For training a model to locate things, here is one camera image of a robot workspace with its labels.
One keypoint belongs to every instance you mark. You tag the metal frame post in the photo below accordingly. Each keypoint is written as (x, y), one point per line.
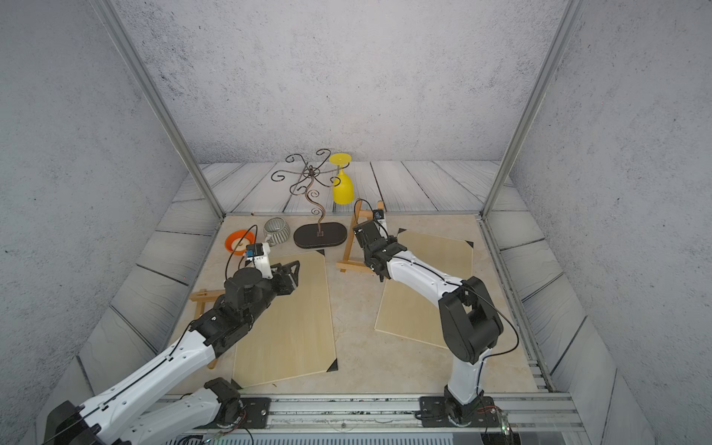
(112, 22)
(546, 73)

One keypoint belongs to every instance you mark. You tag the wooden easel on left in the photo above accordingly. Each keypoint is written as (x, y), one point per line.
(211, 321)

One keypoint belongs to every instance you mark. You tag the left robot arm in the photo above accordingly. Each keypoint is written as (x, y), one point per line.
(122, 414)

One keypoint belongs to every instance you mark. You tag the wooden easel being assembled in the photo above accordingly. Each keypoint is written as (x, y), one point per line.
(347, 264)

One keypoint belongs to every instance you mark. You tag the light wooden board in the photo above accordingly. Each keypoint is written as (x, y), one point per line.
(431, 265)
(294, 337)

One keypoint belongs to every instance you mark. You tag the right metal frame post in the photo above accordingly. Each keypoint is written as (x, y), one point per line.
(546, 73)

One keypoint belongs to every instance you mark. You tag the striped ceramic mug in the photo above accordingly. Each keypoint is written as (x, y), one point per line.
(277, 231)

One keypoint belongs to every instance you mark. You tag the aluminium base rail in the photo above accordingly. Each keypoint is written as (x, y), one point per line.
(508, 418)

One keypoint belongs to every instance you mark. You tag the dark metal hanger stand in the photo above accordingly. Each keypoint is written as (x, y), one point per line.
(319, 234)

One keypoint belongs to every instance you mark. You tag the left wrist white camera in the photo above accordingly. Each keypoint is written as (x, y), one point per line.
(258, 253)

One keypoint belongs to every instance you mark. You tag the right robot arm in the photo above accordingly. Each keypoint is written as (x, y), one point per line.
(470, 323)

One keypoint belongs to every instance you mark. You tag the left metal frame post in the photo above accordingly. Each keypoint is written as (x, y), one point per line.
(112, 22)

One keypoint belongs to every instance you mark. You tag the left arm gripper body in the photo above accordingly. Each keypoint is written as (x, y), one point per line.
(279, 286)

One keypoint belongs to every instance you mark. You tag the orange plastic bowl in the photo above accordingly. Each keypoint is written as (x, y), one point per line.
(238, 241)

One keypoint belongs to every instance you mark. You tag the yellow plastic wine glass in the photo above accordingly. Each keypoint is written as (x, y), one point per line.
(343, 190)

